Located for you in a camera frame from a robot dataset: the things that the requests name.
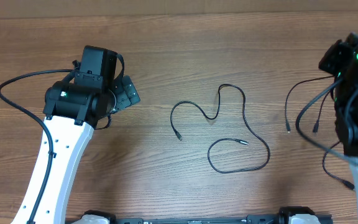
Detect black usb cables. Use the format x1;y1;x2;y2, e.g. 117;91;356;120
169;83;272;174

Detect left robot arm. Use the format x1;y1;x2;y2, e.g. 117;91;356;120
13;45;140;223

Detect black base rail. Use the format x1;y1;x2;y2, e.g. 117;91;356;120
68;206;333;224

